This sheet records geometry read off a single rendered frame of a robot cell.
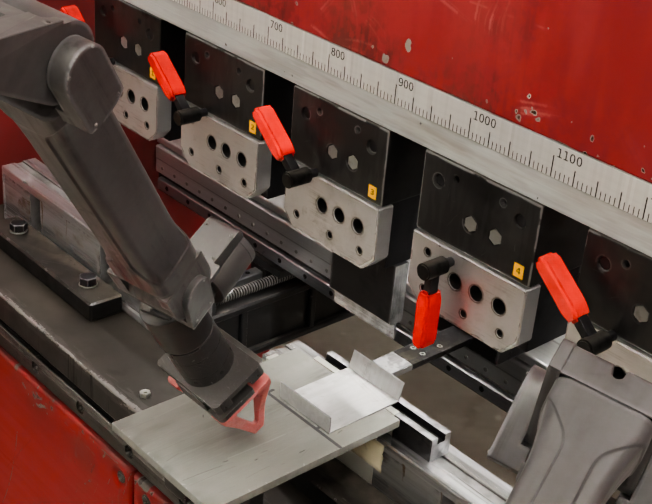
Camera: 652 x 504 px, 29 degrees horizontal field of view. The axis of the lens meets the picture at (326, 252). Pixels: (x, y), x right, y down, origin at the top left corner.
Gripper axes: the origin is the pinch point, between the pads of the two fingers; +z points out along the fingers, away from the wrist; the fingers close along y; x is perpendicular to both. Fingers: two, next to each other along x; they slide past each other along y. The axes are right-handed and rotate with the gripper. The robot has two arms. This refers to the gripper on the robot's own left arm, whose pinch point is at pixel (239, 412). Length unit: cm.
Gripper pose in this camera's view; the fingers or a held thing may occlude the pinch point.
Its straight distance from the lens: 134.1
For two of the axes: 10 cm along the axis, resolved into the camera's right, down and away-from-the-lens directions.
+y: -6.6, -4.0, 6.4
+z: 3.1, 6.3, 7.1
